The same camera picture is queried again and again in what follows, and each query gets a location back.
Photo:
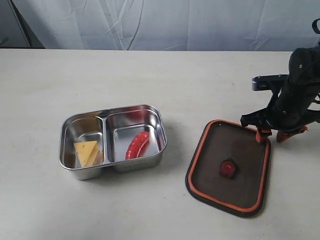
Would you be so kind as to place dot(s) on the grey backdrop curtain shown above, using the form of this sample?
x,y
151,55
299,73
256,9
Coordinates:
x,y
172,25

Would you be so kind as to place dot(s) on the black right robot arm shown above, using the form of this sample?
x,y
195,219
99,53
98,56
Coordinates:
x,y
305,62

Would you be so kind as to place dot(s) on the stainless steel lunch box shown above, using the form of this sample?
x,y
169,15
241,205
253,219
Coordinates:
x,y
114,130

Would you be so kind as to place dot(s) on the dark transparent box lid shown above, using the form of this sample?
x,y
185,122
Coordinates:
x,y
229,169

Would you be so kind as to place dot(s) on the red toy sausage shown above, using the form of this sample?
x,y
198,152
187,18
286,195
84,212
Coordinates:
x,y
136,145

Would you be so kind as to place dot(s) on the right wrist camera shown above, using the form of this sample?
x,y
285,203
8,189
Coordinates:
x,y
268,82

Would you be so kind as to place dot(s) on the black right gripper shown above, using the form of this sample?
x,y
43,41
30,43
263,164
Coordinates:
x,y
287,111

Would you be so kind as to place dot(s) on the yellow toy cheese wedge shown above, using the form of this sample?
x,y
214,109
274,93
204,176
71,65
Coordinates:
x,y
88,153

